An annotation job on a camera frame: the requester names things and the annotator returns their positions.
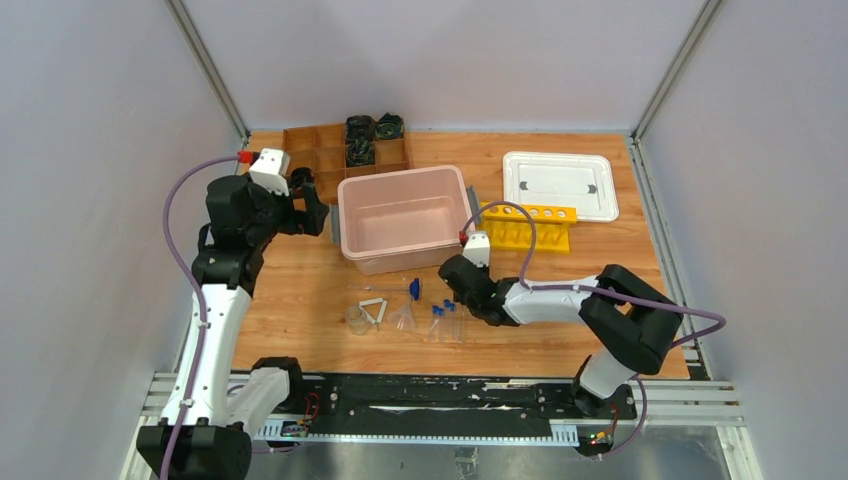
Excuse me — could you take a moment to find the yellow test tube rack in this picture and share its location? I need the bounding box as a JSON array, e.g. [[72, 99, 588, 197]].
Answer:
[[481, 205, 577, 254]]

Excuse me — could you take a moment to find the pink plastic bin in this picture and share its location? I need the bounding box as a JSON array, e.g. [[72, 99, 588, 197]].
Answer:
[[337, 165, 471, 275]]

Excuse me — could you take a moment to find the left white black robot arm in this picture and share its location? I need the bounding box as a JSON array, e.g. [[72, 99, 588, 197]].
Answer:
[[136, 167, 329, 479]]

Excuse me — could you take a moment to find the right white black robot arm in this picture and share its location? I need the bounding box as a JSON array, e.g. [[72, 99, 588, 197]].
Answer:
[[438, 255, 683, 418]]

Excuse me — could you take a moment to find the blue capped glass rod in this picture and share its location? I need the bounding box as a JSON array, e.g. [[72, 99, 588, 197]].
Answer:
[[347, 277, 422, 301]]

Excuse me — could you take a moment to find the brown compartment tray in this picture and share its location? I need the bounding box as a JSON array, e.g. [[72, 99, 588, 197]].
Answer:
[[282, 123, 410, 204]]

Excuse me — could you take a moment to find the clear plastic funnel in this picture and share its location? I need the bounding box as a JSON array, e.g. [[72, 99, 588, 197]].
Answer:
[[388, 296, 416, 331]]

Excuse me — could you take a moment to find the white clay triangle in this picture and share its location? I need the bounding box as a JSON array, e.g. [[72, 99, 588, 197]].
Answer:
[[358, 297, 388, 331]]

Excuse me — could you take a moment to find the small glass beaker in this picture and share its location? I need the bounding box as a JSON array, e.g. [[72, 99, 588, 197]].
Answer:
[[345, 305, 371, 336]]

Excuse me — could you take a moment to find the white plastic lid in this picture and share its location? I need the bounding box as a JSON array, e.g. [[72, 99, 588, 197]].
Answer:
[[503, 151, 620, 223]]

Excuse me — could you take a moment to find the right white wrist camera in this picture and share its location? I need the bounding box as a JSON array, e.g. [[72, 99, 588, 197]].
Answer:
[[462, 230, 491, 269]]

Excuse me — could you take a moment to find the black coiled cable bundle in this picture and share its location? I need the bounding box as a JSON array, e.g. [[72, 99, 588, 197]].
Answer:
[[345, 139, 377, 168], [345, 114, 377, 140], [375, 113, 406, 141]]

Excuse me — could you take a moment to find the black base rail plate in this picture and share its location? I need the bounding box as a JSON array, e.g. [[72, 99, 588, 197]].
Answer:
[[256, 373, 638, 446]]

